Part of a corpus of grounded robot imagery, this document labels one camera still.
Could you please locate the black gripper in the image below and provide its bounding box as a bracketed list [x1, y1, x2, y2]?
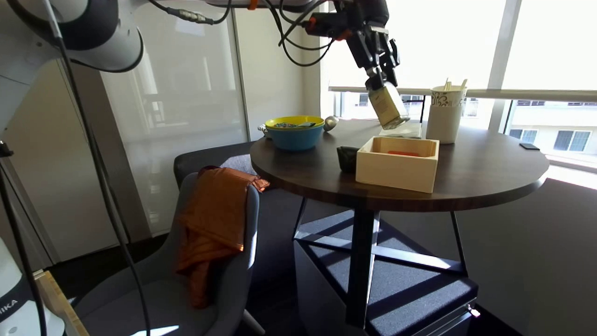
[333, 0, 400, 93]

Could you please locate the black table pedestal leg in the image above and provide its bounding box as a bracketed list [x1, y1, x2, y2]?
[342, 205, 382, 330]

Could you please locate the white window railing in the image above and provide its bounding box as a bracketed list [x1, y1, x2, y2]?
[326, 84, 597, 105]

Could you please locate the dark upholstered seat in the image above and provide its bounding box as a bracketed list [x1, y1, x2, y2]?
[171, 140, 257, 187]

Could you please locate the spice bottle with black cap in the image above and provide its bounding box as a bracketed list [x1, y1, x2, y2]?
[365, 78, 410, 131]

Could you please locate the yellow bowl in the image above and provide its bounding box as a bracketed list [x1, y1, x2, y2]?
[262, 114, 326, 134]

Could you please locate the grey shell chair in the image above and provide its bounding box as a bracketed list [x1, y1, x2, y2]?
[72, 170, 264, 336]

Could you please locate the blue bowl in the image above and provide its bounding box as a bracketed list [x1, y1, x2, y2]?
[259, 125, 326, 155]

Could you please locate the small black cup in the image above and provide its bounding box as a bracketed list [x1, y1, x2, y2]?
[335, 146, 359, 176]

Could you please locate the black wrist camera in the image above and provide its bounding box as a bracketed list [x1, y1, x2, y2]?
[301, 9, 354, 39]

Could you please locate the white jug with utensils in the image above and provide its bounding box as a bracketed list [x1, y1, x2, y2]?
[425, 78, 469, 146]

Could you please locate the black balcony chair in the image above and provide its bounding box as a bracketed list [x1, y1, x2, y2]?
[398, 92, 428, 123]

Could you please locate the small orange item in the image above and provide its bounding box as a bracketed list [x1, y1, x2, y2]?
[385, 148, 432, 159]

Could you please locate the light wooden stick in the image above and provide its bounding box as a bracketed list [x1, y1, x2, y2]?
[29, 267, 89, 336]

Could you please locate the white cover with black band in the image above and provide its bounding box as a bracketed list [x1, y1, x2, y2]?
[0, 237, 64, 336]

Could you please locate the long black hanging cable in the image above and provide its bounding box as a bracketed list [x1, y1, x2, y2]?
[38, 0, 154, 336]

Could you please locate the light wooden box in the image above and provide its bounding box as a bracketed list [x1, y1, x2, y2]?
[354, 134, 441, 196]

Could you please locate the thin black cable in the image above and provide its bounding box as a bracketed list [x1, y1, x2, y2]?
[0, 157, 50, 336]

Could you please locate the orange jacket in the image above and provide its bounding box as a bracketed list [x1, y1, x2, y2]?
[173, 164, 272, 310]

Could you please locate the small silver round pot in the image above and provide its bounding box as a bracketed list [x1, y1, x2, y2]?
[320, 114, 341, 134]

